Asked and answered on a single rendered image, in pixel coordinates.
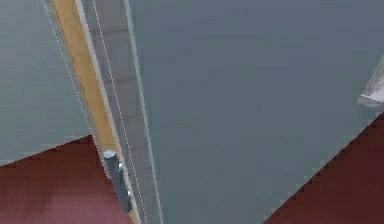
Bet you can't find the grey bar door handle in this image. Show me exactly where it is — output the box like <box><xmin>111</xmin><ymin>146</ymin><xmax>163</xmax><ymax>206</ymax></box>
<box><xmin>102</xmin><ymin>149</ymin><xmax>133</xmax><ymax>215</ymax></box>

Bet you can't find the pale grey slanted object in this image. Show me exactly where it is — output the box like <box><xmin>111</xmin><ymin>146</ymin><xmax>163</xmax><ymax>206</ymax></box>
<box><xmin>357</xmin><ymin>54</ymin><xmax>384</xmax><ymax>109</ymax></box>

